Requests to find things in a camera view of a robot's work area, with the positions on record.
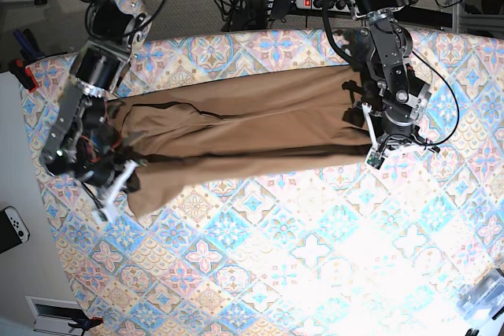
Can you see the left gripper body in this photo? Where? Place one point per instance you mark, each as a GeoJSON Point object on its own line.
{"type": "Point", "coordinates": [389, 137]}

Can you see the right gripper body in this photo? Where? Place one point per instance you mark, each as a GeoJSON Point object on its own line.
{"type": "Point", "coordinates": [104, 178]}

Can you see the brown t-shirt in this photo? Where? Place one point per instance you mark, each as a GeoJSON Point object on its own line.
{"type": "Point", "coordinates": [236, 128]}

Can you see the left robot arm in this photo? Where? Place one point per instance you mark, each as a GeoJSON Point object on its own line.
{"type": "Point", "coordinates": [393, 100]}

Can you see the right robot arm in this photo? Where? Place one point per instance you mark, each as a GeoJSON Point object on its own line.
{"type": "Point", "coordinates": [82, 142]}

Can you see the white power strip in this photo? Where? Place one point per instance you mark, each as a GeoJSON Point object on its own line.
{"type": "Point", "coordinates": [333, 5]}

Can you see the game console with white controller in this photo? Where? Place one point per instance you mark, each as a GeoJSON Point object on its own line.
{"type": "Point", "coordinates": [13, 231]}

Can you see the patterned tablecloth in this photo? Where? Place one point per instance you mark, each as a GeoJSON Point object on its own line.
{"type": "Point", "coordinates": [336, 251]}

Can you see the red black clamp left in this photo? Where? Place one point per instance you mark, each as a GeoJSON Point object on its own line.
{"type": "Point", "coordinates": [23, 74]}

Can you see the blue black clamp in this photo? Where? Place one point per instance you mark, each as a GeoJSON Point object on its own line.
{"type": "Point", "coordinates": [29, 47]}

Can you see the black orange clamp bottom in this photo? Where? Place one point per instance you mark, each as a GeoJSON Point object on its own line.
{"type": "Point", "coordinates": [84, 323]}

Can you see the white floor vent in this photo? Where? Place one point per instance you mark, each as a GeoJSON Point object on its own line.
{"type": "Point", "coordinates": [53, 317]}

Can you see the clear plastic box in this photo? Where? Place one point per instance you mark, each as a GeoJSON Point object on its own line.
{"type": "Point", "coordinates": [484, 301]}

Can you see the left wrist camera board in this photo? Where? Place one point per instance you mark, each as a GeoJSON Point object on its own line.
{"type": "Point", "coordinates": [375, 159]}

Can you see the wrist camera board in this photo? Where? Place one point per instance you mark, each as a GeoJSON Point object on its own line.
{"type": "Point", "coordinates": [375, 159]}
{"type": "Point", "coordinates": [105, 215]}

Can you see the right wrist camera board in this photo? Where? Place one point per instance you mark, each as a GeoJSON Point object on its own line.
{"type": "Point", "coordinates": [105, 215]}

